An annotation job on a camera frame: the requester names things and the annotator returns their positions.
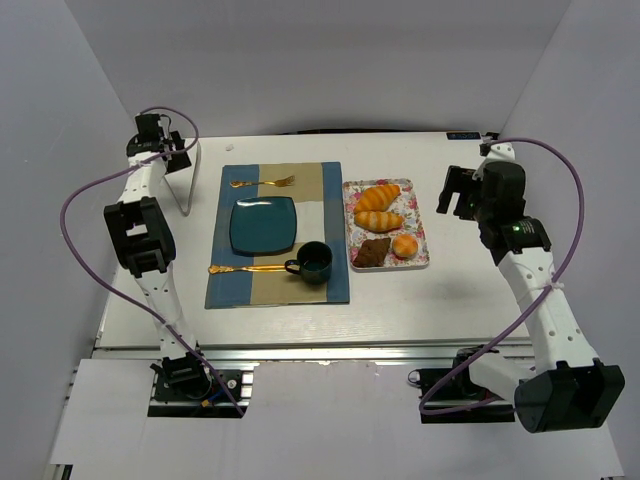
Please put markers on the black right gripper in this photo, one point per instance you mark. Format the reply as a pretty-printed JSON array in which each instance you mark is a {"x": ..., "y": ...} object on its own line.
[{"x": 455, "y": 187}]

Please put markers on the aluminium front rail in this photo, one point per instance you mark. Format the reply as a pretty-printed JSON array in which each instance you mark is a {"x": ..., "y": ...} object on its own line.
[{"x": 440, "y": 353}]

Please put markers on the dark teal mug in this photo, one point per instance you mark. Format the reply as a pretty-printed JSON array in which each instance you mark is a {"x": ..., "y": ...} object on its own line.
[{"x": 313, "y": 263}]

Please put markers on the floral rectangular tray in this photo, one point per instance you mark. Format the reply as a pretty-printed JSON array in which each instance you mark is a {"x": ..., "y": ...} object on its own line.
[{"x": 405, "y": 205}]

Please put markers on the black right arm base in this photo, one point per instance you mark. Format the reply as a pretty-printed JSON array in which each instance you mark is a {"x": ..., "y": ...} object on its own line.
[{"x": 458, "y": 388}]

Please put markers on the striped orange croissant upper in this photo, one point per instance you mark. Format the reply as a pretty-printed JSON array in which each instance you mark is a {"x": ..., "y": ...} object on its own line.
[{"x": 377, "y": 198}]

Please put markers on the gold fork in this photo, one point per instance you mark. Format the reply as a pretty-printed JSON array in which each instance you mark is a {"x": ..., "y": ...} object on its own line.
[{"x": 284, "y": 182}]

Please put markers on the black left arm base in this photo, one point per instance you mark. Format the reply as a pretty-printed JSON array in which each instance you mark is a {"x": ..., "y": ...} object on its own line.
[{"x": 187, "y": 381}]

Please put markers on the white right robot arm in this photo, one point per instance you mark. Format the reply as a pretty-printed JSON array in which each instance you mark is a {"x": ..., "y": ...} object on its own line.
[{"x": 570, "y": 388}]

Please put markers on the striped orange croissant lower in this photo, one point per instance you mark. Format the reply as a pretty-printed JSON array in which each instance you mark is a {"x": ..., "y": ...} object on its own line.
[{"x": 378, "y": 222}]

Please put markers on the blue beige placemat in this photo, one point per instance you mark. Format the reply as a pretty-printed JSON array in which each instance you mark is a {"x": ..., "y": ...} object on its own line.
[{"x": 317, "y": 195}]

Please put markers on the striped orange croissant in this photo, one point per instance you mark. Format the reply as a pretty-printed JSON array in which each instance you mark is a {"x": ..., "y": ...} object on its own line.
[
  {"x": 377, "y": 198},
  {"x": 378, "y": 222}
]

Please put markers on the brown chocolate pastry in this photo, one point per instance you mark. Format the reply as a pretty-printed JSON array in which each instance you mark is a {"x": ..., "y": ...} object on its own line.
[{"x": 372, "y": 253}]

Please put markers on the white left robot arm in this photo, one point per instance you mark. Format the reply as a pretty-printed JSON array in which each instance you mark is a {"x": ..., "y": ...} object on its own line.
[{"x": 141, "y": 237}]

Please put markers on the teal square plate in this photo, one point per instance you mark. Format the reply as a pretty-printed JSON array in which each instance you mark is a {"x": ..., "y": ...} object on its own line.
[{"x": 265, "y": 225}]

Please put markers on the gold spoon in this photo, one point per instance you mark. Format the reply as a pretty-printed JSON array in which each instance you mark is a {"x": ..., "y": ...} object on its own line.
[{"x": 220, "y": 269}]

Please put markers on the round orange bun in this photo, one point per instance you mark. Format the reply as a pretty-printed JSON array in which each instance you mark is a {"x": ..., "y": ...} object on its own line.
[{"x": 405, "y": 246}]

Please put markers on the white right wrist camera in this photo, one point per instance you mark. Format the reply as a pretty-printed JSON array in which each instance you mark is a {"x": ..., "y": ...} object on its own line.
[{"x": 497, "y": 152}]

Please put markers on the blue table label right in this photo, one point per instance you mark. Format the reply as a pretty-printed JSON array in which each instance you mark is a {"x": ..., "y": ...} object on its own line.
[{"x": 463, "y": 136}]

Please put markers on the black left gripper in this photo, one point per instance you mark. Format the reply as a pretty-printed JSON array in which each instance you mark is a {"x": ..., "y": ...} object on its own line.
[{"x": 178, "y": 158}]

